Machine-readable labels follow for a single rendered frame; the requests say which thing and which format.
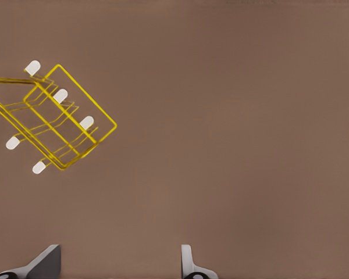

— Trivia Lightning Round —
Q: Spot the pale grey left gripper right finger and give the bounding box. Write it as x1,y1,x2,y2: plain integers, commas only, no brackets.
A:
181,244,219,279

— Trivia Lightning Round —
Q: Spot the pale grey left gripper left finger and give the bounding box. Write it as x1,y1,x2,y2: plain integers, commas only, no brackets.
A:
0,244,62,279

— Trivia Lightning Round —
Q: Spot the yellow wire cup holder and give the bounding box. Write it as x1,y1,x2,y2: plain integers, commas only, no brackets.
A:
0,60,118,175

